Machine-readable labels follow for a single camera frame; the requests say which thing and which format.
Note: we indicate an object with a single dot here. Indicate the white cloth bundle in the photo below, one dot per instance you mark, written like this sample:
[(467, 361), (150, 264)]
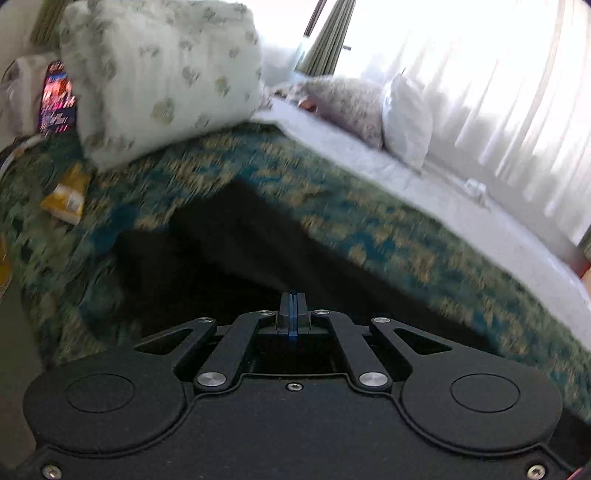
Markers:
[(18, 97)]

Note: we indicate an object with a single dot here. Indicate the white bed sheet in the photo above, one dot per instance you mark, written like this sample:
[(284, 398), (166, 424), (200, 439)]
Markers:
[(415, 175)]

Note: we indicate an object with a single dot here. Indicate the black pants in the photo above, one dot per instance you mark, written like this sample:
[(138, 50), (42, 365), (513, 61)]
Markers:
[(258, 258)]

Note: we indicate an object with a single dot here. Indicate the large white floral pillow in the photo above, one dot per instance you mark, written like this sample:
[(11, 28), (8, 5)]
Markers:
[(161, 74)]

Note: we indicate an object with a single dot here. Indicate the blue paisley blanket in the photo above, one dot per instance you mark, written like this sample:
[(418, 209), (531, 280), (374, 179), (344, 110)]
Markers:
[(392, 221)]

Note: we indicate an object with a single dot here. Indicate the colourful printed packet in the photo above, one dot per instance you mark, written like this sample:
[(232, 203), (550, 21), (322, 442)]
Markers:
[(57, 99)]

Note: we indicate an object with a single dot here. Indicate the small white cloth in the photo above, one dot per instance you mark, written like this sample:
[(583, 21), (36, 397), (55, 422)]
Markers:
[(478, 190)]

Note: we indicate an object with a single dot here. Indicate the plain white pillow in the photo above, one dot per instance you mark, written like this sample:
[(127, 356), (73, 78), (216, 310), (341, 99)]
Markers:
[(408, 120)]

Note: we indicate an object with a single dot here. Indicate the yellow packet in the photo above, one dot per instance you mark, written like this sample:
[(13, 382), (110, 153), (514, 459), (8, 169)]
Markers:
[(67, 196)]

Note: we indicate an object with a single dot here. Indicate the sheer white curtain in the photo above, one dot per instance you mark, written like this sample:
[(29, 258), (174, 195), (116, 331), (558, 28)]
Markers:
[(498, 83)]

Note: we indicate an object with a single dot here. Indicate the green curtain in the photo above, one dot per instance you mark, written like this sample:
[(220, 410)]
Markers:
[(330, 39), (46, 18)]

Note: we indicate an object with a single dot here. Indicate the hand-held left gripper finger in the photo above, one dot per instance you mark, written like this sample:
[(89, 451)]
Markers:
[(297, 318), (288, 318)]

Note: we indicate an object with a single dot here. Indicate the grey floral pillow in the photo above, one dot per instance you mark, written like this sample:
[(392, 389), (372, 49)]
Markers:
[(346, 104)]

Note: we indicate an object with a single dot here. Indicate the red floral cushion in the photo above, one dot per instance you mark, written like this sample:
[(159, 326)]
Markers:
[(308, 104)]

